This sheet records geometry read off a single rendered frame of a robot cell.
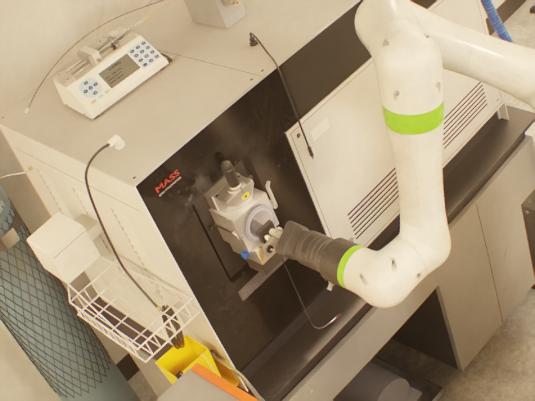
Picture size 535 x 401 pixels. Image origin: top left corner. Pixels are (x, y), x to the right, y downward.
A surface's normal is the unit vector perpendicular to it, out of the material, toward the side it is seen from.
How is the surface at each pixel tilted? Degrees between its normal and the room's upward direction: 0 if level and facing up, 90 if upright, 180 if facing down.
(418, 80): 91
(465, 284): 90
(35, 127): 0
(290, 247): 32
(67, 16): 90
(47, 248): 0
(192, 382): 0
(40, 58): 90
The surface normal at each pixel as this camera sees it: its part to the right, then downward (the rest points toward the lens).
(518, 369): -0.32, -0.74
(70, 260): 0.67, 0.26
